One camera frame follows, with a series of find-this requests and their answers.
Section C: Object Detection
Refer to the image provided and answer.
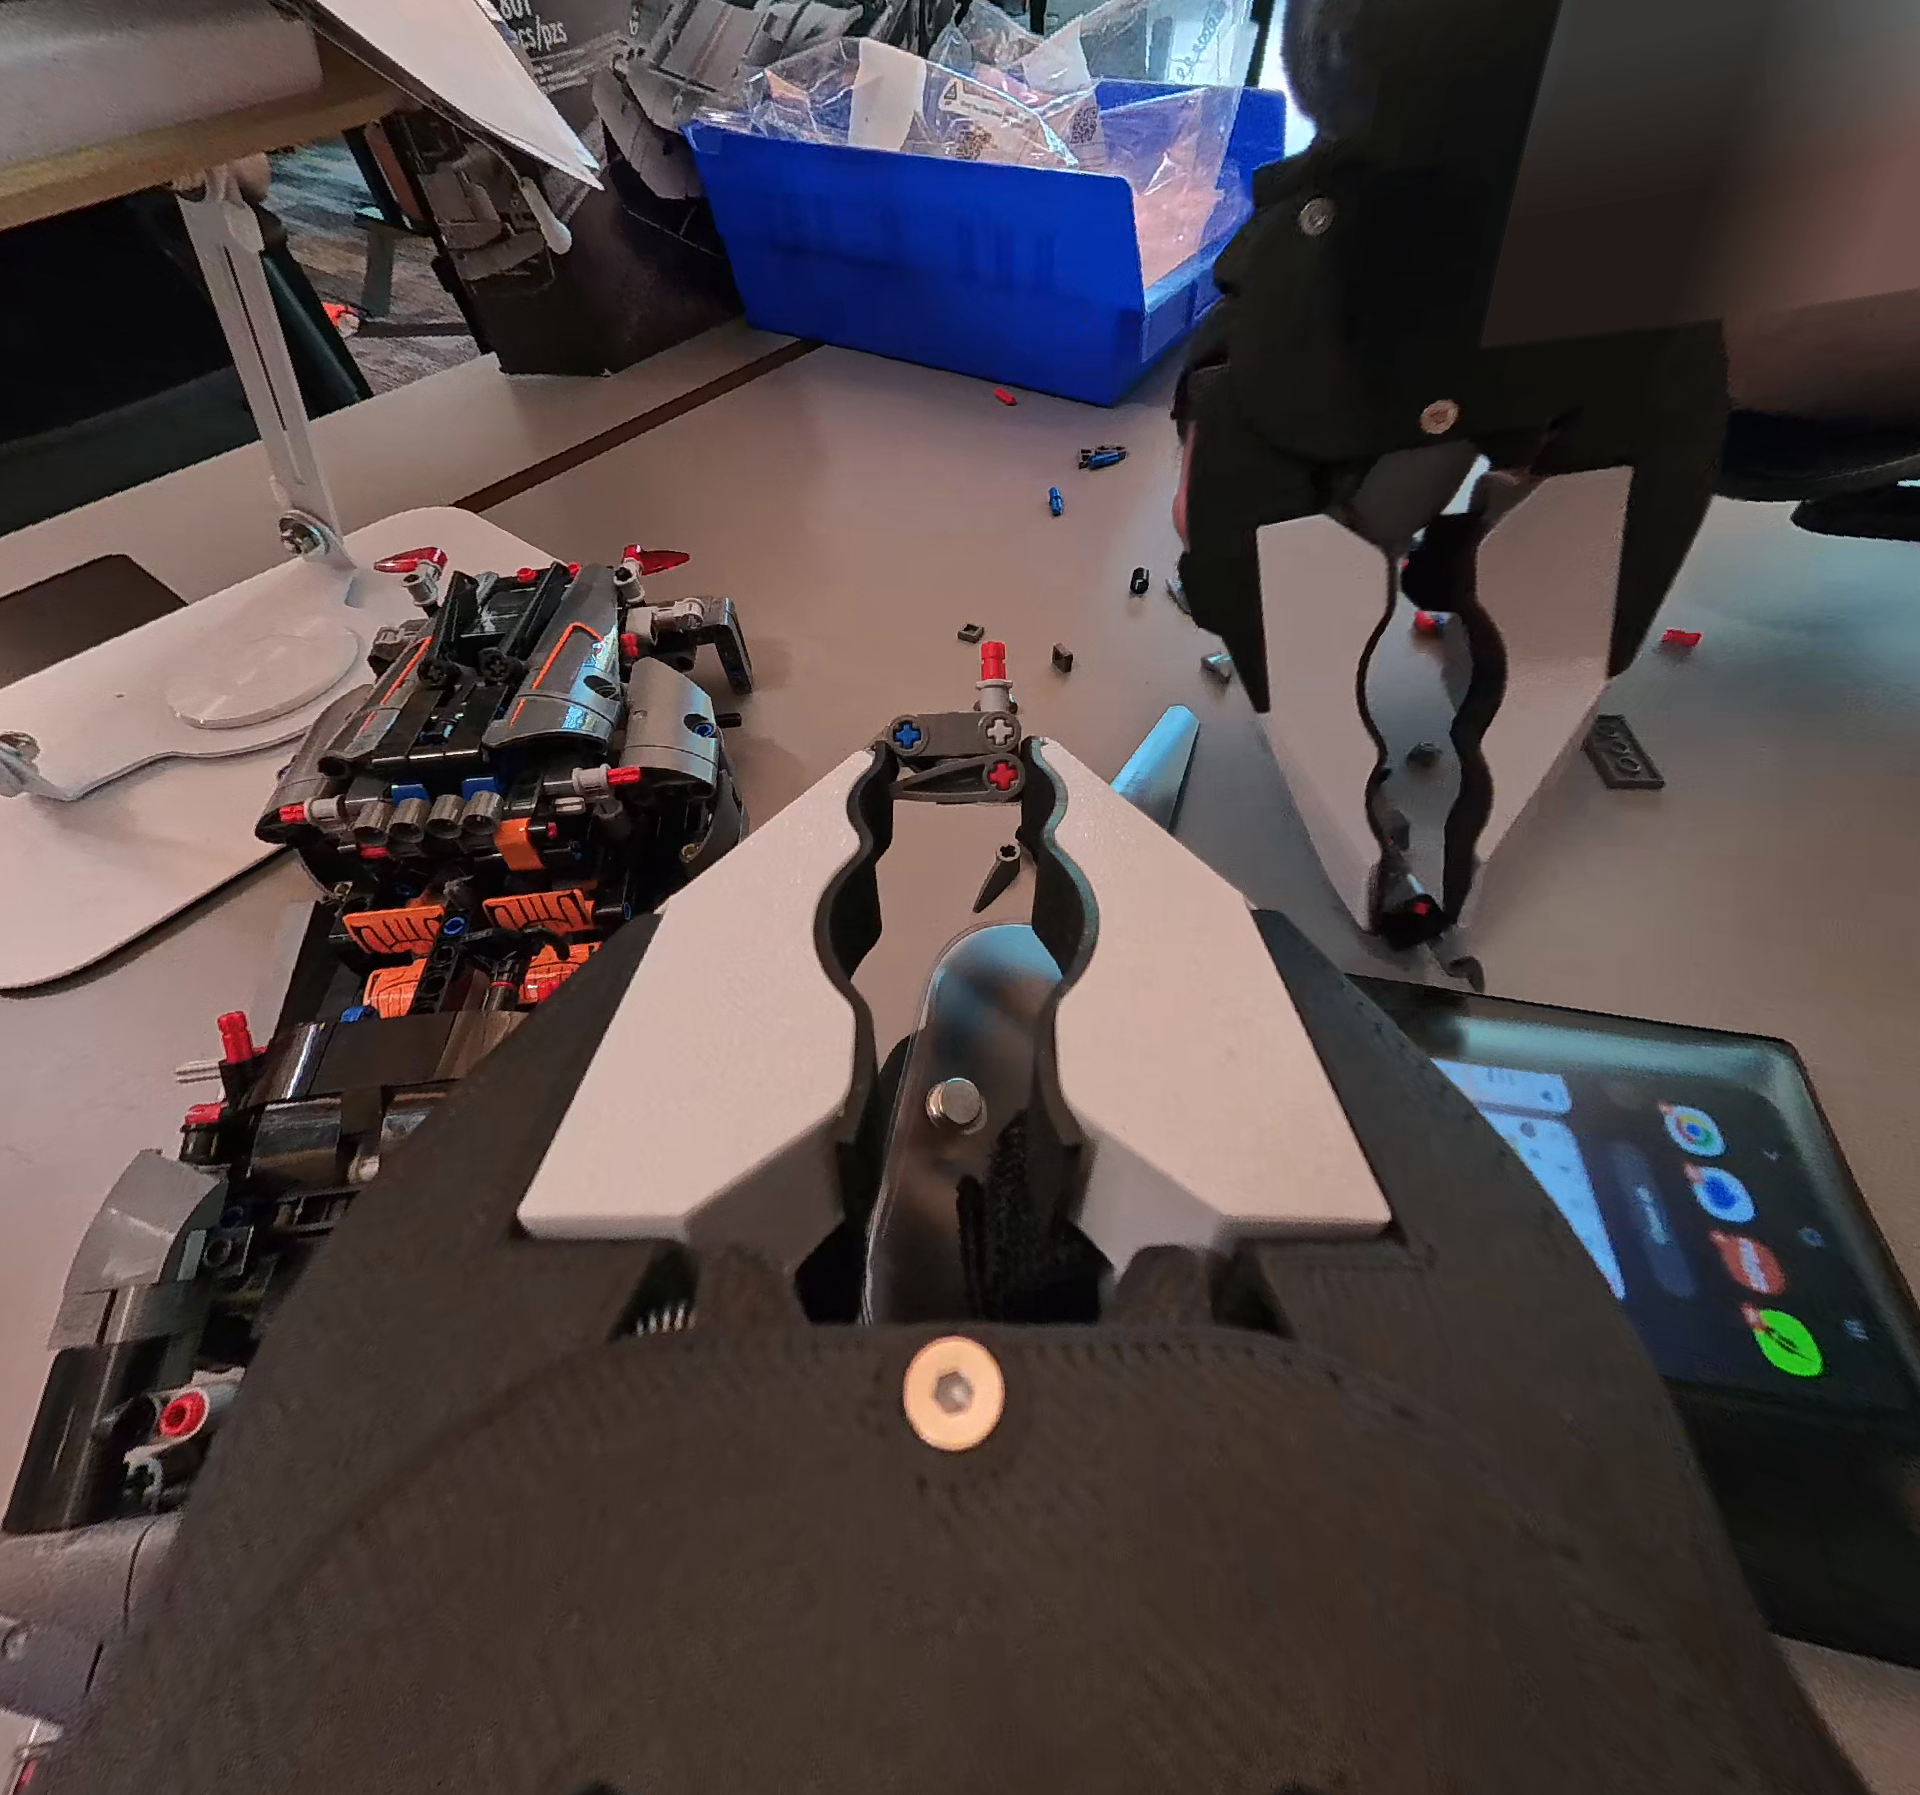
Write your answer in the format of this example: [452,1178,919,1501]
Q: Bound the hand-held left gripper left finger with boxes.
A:
[513,746,903,1323]

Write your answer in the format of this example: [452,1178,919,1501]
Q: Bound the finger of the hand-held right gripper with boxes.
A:
[1258,504,1448,950]
[1411,464,1638,950]

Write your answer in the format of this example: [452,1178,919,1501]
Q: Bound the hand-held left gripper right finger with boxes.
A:
[1021,737,1392,1285]

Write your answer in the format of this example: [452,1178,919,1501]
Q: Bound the black lego piece red pin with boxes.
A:
[1367,842,1456,953]

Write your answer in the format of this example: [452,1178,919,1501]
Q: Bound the small lego beam assembly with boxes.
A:
[875,638,1042,811]

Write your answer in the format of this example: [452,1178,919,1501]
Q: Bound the long grey lego blade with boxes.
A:
[1109,704,1205,837]

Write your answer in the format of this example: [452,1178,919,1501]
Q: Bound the scattered loose lego pieces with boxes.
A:
[960,384,1704,837]

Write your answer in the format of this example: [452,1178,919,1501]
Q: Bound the grey and black lego car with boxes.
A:
[0,542,753,1752]

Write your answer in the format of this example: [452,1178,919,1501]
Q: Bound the lego instruction booklet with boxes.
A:
[0,0,606,191]

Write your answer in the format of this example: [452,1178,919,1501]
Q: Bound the black armrest pad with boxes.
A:
[1716,393,1920,536]

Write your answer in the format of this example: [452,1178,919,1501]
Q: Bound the smartphone with lit screen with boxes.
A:
[1425,1045,1920,1452]

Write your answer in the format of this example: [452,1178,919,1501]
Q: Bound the blue plastic bin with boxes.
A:
[687,80,1294,410]

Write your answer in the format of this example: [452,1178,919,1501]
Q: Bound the clear plastic parts bags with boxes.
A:
[697,0,1294,168]

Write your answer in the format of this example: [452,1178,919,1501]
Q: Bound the white book stand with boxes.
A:
[0,0,505,992]

